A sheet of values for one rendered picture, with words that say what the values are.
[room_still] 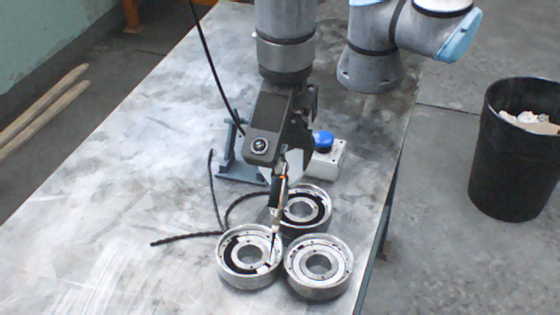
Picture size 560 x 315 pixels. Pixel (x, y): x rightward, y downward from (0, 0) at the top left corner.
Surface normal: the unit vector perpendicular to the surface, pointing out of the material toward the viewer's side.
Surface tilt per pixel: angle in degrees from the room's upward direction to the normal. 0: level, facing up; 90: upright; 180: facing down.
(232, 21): 0
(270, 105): 31
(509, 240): 0
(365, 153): 0
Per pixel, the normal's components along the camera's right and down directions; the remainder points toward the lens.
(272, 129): -0.15, -0.33
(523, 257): 0.00, -0.76
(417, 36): -0.64, 0.54
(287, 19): 0.04, 0.65
